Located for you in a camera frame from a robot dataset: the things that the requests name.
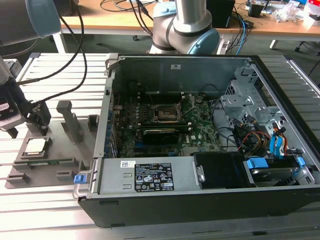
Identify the small black cup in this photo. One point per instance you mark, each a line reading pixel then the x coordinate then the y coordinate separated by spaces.
pixel 256 10

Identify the green motherboard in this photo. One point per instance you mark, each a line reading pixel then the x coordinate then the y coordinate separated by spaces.
pixel 200 120

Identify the grey parts rack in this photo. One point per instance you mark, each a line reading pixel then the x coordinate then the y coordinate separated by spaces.
pixel 62 160

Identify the blue expansion slot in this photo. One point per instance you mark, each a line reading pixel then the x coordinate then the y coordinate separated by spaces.
pixel 139 144

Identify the loose green RAM stick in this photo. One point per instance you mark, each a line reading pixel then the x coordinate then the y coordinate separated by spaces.
pixel 45 162

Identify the white cardboard box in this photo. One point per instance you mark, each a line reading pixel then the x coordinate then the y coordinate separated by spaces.
pixel 311 15

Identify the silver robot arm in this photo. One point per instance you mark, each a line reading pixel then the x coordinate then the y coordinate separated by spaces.
pixel 185 15

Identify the black computer tower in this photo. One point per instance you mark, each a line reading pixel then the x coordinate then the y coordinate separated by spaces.
pixel 222 12

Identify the small flat black device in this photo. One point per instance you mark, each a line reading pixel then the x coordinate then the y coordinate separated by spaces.
pixel 249 23

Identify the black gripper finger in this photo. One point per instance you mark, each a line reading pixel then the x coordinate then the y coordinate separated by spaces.
pixel 42 115
pixel 12 132

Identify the grey chipset heatsink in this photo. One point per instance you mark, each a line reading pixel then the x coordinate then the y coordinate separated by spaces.
pixel 191 151

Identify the blue case release latch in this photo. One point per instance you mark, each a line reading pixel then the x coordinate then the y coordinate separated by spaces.
pixel 79 178

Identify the silver CPU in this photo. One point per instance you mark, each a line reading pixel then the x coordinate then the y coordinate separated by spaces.
pixel 35 147

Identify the black graphics card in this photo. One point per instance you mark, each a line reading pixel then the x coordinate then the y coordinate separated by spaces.
pixel 160 137

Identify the hard disk with blue carrier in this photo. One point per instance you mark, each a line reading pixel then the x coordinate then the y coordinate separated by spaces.
pixel 272 175

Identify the silver metal drive cage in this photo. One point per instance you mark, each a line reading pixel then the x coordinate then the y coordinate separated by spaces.
pixel 240 105

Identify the black open PC case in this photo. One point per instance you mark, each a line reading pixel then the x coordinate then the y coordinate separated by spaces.
pixel 175 210

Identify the RAM slot with white clips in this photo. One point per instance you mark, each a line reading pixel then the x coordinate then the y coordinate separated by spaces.
pixel 158 98
pixel 158 93
pixel 162 123

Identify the black office chair base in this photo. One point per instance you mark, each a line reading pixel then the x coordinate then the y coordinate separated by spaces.
pixel 303 45

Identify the CPU socket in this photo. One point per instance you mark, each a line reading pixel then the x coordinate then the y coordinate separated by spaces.
pixel 165 115

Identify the clear plastic bags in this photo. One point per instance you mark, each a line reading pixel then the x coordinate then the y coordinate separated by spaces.
pixel 285 13

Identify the RAM slot with black clips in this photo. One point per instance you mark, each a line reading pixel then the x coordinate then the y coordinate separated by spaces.
pixel 162 121
pixel 158 96
pixel 158 100

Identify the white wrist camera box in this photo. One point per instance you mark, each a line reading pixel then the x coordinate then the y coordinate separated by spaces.
pixel 10 122

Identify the wooden desk with white legs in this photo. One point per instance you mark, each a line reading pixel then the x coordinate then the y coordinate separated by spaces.
pixel 60 42
pixel 112 23

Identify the silver coin battery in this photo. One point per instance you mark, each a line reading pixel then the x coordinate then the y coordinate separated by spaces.
pixel 198 99

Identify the grey power supply unit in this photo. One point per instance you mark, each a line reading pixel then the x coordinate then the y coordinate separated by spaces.
pixel 112 175

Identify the black plastic bay cover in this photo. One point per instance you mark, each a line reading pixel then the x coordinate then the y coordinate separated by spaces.
pixel 220 170

